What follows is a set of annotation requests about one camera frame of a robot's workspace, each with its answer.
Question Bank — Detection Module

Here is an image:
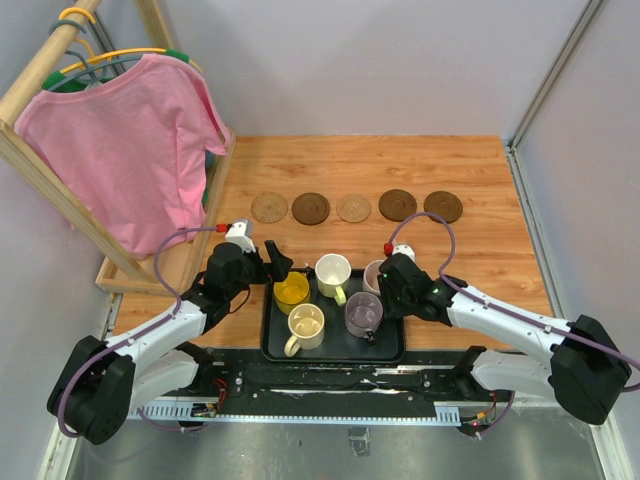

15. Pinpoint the yellow translucent cup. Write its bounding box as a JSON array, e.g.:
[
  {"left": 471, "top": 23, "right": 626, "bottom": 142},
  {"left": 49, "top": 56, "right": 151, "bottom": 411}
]
[{"left": 273, "top": 272, "right": 311, "bottom": 314}]

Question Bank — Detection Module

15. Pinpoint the pink mug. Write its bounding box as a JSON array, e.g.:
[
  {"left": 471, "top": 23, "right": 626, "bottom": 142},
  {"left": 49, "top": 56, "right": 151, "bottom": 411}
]
[{"left": 363, "top": 260, "right": 384, "bottom": 296}]

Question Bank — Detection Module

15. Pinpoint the large woven rattan coaster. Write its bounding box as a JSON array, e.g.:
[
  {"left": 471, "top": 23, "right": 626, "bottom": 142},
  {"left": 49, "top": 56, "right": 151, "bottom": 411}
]
[{"left": 251, "top": 192, "right": 288, "bottom": 224}]

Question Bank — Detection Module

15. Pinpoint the dark wooden coaster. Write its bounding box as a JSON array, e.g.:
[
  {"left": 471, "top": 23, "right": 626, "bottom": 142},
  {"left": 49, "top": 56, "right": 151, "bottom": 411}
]
[
  {"left": 378, "top": 189, "right": 417, "bottom": 222},
  {"left": 291, "top": 192, "right": 330, "bottom": 225},
  {"left": 423, "top": 191, "right": 463, "bottom": 223}
]

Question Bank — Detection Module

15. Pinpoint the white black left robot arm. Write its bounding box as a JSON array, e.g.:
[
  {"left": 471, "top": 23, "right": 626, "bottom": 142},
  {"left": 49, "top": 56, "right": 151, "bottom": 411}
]
[{"left": 46, "top": 240, "right": 293, "bottom": 445}]

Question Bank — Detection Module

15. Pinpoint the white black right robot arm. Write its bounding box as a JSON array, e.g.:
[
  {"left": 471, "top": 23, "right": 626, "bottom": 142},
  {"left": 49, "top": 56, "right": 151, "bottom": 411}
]
[{"left": 378, "top": 254, "right": 631, "bottom": 425}]

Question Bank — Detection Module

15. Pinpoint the small woven rattan coaster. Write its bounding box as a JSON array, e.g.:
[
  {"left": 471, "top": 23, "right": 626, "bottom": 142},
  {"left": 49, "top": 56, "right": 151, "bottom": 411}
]
[{"left": 336, "top": 194, "right": 371, "bottom": 223}]

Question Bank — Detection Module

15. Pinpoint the purple mug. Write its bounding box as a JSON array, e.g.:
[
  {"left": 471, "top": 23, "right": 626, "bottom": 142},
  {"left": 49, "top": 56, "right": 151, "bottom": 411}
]
[{"left": 344, "top": 292, "right": 384, "bottom": 345}]

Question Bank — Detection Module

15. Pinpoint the pale green mug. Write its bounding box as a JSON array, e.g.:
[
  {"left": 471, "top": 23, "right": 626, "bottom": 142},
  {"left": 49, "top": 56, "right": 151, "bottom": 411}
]
[{"left": 314, "top": 253, "right": 352, "bottom": 306}]

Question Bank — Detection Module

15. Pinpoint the cream mug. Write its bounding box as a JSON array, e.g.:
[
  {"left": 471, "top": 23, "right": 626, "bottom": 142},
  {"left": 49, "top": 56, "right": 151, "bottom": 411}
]
[{"left": 284, "top": 303, "right": 325, "bottom": 357}]

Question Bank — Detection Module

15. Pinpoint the black plastic tray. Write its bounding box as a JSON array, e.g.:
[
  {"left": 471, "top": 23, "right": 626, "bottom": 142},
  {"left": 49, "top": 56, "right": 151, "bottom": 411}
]
[{"left": 260, "top": 273, "right": 406, "bottom": 364}]

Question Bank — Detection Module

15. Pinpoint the pink t-shirt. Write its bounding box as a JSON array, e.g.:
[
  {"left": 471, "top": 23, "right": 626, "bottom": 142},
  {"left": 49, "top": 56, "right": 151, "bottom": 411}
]
[{"left": 14, "top": 54, "right": 229, "bottom": 259}]

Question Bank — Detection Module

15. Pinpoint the grey clothes hanger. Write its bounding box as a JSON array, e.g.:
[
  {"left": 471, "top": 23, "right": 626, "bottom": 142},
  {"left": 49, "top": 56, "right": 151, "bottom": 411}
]
[{"left": 64, "top": 50, "right": 124, "bottom": 75}]

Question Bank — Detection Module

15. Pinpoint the green clothes hanger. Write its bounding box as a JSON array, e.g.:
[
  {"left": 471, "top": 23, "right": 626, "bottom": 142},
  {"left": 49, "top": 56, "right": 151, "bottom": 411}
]
[{"left": 40, "top": 47, "right": 194, "bottom": 92}]

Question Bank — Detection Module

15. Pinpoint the yellow clothes hanger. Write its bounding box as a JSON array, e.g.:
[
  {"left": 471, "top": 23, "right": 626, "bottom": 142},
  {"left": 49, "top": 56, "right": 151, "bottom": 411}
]
[{"left": 82, "top": 0, "right": 176, "bottom": 66}]

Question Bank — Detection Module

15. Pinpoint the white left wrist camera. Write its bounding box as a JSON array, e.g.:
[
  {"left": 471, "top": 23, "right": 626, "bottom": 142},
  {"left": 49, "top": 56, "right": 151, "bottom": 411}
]
[{"left": 225, "top": 218, "right": 256, "bottom": 253}]

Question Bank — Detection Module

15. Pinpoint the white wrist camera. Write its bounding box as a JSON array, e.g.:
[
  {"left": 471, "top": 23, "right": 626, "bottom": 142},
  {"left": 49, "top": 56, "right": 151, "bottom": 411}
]
[
  {"left": 392, "top": 244, "right": 416, "bottom": 262},
  {"left": 225, "top": 218, "right": 256, "bottom": 253}
]

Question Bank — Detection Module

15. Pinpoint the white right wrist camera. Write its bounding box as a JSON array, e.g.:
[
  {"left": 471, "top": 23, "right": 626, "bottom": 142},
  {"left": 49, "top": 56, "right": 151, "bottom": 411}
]
[{"left": 392, "top": 244, "right": 416, "bottom": 262}]

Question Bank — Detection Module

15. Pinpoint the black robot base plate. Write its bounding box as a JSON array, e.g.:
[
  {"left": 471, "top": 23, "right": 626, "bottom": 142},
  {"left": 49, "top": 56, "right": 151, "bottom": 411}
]
[{"left": 207, "top": 348, "right": 509, "bottom": 414}]

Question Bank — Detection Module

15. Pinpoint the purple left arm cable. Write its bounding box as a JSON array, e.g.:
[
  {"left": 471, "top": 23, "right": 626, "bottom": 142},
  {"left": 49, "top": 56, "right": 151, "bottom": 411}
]
[{"left": 57, "top": 224, "right": 226, "bottom": 437}]

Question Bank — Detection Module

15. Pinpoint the grey slotted cable duct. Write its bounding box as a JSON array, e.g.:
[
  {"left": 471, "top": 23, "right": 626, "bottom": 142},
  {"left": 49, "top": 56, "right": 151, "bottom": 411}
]
[{"left": 141, "top": 399, "right": 462, "bottom": 427}]

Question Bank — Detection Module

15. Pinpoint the aluminium frame post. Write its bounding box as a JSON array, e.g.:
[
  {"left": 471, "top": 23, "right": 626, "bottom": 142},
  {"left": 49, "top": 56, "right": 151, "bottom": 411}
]
[{"left": 507, "top": 0, "right": 610, "bottom": 150}]

